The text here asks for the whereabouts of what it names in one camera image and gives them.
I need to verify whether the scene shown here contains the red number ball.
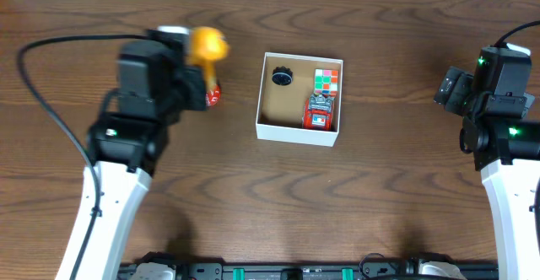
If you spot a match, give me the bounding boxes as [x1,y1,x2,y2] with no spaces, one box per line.
[206,84,221,107]

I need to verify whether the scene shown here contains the orange dinosaur toy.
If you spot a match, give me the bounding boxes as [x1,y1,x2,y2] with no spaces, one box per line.
[188,26,230,92]

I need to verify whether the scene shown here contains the black round knob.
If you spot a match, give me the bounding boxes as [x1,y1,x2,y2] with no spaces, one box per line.
[271,67,294,86]

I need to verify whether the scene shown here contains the white cardboard box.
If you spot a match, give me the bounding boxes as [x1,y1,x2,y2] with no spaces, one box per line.
[255,52,343,147]

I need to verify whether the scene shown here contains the red toy robot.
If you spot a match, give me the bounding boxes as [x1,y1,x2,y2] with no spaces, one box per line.
[302,94,334,131]

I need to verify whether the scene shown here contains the multicoloured puzzle cube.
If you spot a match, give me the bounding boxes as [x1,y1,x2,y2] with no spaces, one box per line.
[314,68,339,97]

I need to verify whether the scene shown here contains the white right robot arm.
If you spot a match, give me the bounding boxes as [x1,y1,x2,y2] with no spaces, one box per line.
[434,43,539,279]

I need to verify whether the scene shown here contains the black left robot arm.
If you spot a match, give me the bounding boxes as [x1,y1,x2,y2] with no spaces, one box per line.
[57,26,207,279]

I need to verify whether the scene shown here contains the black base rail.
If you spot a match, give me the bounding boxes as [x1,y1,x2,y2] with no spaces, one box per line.
[114,253,499,280]

